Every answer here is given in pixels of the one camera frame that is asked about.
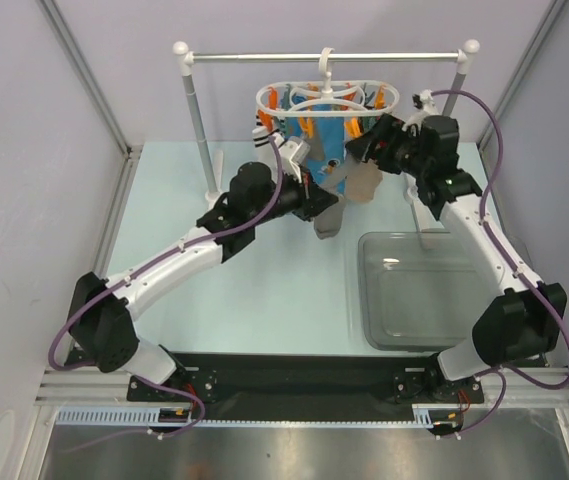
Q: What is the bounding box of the blue cartoon print sock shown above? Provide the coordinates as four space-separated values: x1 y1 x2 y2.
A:
286 100 357 194

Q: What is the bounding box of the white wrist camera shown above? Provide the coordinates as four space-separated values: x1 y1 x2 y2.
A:
402 89 440 131
278 137 310 180

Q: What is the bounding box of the grey sock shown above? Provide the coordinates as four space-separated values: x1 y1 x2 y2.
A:
311 164 360 241

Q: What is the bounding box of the white clip sock hanger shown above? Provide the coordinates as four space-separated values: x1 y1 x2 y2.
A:
256 47 400 138

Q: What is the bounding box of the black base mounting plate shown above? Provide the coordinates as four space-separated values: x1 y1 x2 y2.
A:
63 349 550 424

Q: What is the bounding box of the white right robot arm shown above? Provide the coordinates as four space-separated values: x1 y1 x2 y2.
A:
345 114 567 401

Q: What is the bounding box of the white drying rack stand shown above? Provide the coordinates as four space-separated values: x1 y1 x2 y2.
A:
172 38 481 251

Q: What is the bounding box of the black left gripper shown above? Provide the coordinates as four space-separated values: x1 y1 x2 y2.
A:
248 164 337 227

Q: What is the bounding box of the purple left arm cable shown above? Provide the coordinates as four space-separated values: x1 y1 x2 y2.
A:
48 139 285 454

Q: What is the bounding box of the blue slotted cable duct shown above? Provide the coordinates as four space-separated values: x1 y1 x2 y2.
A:
56 405 200 426

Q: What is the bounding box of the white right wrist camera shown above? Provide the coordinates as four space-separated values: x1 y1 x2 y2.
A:
402 89 440 131

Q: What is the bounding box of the white striped sock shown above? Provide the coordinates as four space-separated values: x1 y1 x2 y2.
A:
252 113 285 168

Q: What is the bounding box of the beige red sock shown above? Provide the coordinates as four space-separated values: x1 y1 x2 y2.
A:
344 162 383 204

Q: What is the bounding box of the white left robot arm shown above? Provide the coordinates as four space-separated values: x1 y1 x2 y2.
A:
69 162 338 400

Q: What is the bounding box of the clear plastic bin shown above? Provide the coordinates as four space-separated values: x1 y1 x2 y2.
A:
357 232 494 352

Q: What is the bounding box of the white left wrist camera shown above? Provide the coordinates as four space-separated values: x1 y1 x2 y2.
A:
278 137 310 180

